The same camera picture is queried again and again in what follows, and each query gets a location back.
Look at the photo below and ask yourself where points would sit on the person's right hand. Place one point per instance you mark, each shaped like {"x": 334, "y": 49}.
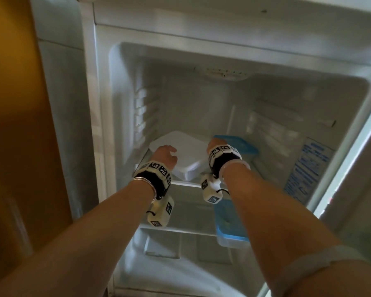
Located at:
{"x": 214, "y": 144}

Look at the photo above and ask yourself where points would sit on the person's left hand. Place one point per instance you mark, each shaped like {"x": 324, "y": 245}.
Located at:
{"x": 164, "y": 156}

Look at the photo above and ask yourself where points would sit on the person's left fingers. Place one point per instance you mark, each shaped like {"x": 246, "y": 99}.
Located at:
{"x": 168, "y": 149}

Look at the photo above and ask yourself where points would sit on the white food container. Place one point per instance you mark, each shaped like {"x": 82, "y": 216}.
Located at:
{"x": 188, "y": 151}

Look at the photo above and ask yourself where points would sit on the person's right forearm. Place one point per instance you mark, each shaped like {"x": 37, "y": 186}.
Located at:
{"x": 275, "y": 225}

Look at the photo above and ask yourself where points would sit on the person's left forearm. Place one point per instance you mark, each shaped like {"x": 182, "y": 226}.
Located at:
{"x": 89, "y": 241}

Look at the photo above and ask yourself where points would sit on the black marker wrist band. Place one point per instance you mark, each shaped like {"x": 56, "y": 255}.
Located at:
{"x": 224, "y": 157}
{"x": 153, "y": 177}

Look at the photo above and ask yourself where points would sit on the silver bangle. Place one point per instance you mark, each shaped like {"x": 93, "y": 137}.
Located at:
{"x": 147, "y": 186}

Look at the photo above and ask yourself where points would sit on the white bangle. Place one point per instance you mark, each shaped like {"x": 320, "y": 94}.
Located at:
{"x": 232, "y": 167}

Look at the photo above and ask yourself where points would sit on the blue lid plastic container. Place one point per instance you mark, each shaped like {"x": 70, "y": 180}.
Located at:
{"x": 227, "y": 224}
{"x": 241, "y": 148}

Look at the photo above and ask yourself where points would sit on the white refrigerator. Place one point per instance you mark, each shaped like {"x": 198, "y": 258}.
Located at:
{"x": 204, "y": 74}

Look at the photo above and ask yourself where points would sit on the clear crisper drawer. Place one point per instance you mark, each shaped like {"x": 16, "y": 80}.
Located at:
{"x": 160, "y": 244}

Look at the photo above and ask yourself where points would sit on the blue printed label sticker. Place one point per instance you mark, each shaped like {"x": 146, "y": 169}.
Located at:
{"x": 307, "y": 170}

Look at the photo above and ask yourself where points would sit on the white wrist camera cube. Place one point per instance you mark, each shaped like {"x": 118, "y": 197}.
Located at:
{"x": 160, "y": 213}
{"x": 210, "y": 188}

